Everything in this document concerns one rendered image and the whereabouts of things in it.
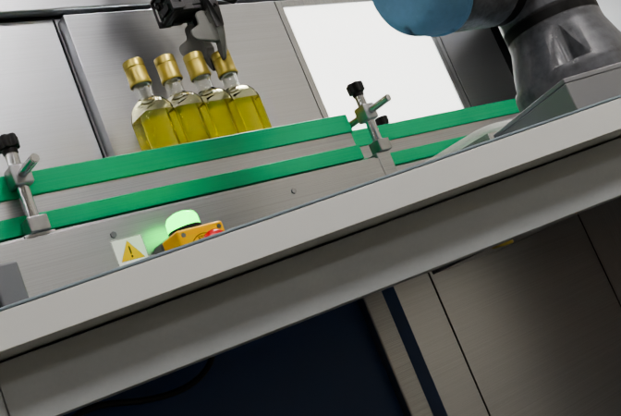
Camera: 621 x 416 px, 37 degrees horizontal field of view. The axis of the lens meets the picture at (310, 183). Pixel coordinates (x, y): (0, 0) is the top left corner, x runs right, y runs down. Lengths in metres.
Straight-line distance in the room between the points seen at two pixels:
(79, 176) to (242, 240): 0.43
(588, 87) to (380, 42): 1.06
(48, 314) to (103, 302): 0.05
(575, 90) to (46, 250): 0.64
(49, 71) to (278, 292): 0.85
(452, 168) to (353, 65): 1.07
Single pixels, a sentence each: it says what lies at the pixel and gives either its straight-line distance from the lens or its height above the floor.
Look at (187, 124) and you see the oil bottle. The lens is 1.46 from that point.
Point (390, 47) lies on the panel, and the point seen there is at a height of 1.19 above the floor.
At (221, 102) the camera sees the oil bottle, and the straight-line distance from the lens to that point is 1.52.
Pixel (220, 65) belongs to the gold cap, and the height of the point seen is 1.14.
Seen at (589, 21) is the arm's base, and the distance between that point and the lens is 1.11.
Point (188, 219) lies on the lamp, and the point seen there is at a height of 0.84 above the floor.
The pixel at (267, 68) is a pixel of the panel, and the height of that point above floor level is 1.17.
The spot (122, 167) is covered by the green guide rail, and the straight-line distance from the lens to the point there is 1.25.
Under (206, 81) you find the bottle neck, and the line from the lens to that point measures 1.54.
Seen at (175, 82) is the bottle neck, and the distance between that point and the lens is 1.51.
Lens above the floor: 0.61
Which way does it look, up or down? 11 degrees up
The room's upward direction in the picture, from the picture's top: 22 degrees counter-clockwise
